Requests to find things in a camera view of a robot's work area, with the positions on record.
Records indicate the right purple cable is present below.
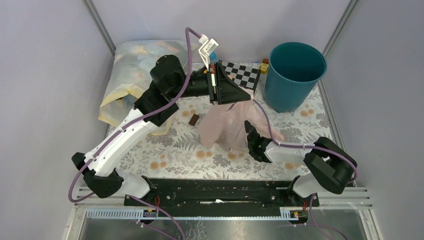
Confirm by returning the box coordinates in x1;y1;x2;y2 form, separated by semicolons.
253;99;359;185

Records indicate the floral patterned table mat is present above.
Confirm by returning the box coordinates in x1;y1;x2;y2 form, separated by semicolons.
116;75;332;181

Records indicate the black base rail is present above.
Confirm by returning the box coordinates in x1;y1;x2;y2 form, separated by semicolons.
124;178;314;216

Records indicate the aluminium frame rail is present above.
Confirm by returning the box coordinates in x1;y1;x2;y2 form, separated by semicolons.
75;187;373;221

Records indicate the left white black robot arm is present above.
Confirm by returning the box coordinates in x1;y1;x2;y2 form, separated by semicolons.
72;54;251;206

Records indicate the yellow toy figure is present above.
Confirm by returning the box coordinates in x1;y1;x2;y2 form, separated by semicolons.
259;58;270;74

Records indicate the colourful toy block train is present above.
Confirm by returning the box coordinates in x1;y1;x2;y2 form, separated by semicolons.
209;52;220;65

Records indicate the dark brown wooden block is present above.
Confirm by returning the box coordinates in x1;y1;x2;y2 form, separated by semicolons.
188;114;200;126

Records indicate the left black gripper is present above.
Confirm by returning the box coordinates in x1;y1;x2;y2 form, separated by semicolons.
169;62;253;106

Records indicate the black white checkerboard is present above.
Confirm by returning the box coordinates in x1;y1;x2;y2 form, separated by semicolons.
221;61;261;92

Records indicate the teal plastic trash bin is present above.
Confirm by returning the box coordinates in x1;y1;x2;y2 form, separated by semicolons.
263;42;328;113

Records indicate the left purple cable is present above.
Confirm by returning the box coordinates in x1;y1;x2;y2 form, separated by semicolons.
67;27;203;204

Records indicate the purple cable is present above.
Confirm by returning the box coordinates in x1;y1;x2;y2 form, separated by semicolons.
67;27;203;204
253;99;359;185

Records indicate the pink trash bag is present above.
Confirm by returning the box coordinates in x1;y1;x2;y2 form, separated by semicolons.
197;99;285;153

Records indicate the large translucent plastic bag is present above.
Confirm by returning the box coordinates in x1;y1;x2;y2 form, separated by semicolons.
98;40;188;127

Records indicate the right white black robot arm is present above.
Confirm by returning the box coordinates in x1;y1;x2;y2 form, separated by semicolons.
247;130;358;206

